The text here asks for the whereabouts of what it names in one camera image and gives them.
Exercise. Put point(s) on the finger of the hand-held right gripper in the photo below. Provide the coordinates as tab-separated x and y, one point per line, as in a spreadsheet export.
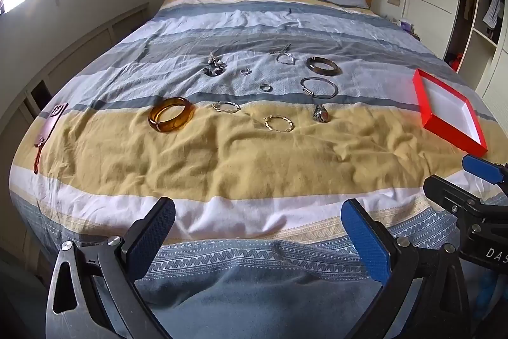
480	168
448	194

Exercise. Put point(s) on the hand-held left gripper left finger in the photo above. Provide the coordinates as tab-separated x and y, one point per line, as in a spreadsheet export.
156	227

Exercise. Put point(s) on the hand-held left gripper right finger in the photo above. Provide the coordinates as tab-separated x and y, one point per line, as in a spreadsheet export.
367	243

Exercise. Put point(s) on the red shallow box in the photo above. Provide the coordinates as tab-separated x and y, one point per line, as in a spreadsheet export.
448	132

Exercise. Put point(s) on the dark brown bangle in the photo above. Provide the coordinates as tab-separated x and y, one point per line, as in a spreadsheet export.
322	73

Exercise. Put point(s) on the amber resin bangle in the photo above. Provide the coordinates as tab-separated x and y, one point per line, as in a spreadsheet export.
174	125

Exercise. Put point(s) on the red item in wardrobe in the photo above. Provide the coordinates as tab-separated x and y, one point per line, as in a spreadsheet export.
456	61

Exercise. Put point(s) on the pink leather tag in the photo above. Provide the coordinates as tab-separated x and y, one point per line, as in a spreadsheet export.
55	120

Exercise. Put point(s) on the silver cuff bangle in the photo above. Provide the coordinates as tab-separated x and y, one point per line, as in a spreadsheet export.
313	94

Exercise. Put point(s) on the hanging light garment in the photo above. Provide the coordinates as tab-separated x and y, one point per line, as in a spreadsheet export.
493	7

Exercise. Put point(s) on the purple bedside item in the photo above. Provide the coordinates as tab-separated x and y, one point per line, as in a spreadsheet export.
405	24

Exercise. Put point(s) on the cream low wall cabinet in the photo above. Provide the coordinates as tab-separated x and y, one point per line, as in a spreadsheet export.
79	49

